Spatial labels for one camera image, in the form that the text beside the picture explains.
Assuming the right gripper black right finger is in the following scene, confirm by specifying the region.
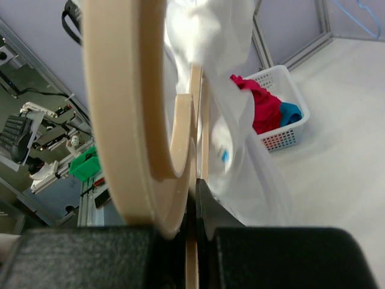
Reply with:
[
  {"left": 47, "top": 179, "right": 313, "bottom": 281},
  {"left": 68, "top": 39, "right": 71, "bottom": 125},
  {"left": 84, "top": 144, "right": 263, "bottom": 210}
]
[{"left": 196, "top": 179, "right": 378, "bottom": 288}]

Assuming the black strap handle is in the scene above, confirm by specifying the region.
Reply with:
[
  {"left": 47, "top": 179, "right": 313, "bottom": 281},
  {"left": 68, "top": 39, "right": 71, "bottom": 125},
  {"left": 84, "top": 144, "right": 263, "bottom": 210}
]
[{"left": 61, "top": 0, "right": 82, "bottom": 46}]

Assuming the blue t shirt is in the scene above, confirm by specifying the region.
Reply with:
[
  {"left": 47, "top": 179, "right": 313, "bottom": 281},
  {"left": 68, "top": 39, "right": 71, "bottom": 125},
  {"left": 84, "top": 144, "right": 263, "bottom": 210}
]
[{"left": 280, "top": 102, "right": 303, "bottom": 127}]

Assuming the beige wooden hanger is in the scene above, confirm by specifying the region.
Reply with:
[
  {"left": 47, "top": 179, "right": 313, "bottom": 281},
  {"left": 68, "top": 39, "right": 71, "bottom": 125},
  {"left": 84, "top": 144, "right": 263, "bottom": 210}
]
[{"left": 82, "top": 1, "right": 199, "bottom": 288}]

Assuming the green plastic bin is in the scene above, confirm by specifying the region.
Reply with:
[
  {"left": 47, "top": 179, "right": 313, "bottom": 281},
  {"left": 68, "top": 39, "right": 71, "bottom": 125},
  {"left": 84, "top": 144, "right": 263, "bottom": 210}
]
[{"left": 69, "top": 146, "right": 101, "bottom": 182}]

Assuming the black keyboard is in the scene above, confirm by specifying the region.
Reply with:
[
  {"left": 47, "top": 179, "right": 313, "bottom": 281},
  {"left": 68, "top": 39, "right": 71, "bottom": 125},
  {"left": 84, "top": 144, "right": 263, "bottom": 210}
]
[{"left": 1, "top": 115, "right": 30, "bottom": 151}]

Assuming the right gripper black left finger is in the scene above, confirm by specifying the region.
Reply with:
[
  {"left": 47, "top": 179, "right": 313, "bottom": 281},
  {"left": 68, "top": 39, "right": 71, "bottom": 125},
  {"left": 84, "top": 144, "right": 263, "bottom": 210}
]
[{"left": 1, "top": 226, "right": 185, "bottom": 288}]

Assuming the magenta t shirt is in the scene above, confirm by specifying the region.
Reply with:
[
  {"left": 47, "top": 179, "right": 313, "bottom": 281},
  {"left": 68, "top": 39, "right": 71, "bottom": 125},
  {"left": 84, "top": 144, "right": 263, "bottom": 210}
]
[{"left": 230, "top": 75, "right": 282, "bottom": 134}]

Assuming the white t shirt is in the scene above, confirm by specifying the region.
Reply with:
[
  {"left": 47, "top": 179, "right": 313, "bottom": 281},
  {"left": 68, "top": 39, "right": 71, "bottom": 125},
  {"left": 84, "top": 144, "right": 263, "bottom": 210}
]
[{"left": 164, "top": 1, "right": 291, "bottom": 226}]

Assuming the white plastic laundry basket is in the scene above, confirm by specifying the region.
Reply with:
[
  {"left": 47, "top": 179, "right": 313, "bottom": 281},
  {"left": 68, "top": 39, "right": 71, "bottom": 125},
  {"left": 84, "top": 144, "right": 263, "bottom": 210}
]
[{"left": 248, "top": 65, "right": 310, "bottom": 152}]

